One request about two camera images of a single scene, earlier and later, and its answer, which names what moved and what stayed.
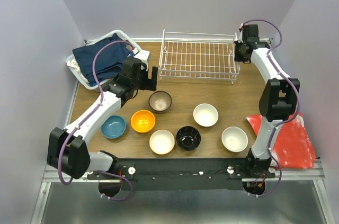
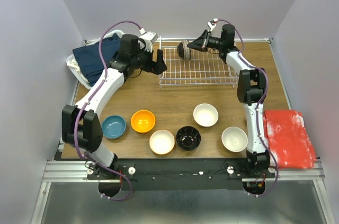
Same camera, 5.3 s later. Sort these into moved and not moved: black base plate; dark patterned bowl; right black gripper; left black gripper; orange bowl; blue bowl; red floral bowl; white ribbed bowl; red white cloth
Moved: dark patterned bowl; right black gripper; left black gripper
Not moved: black base plate; white ribbed bowl; red white cloth; orange bowl; red floral bowl; blue bowl
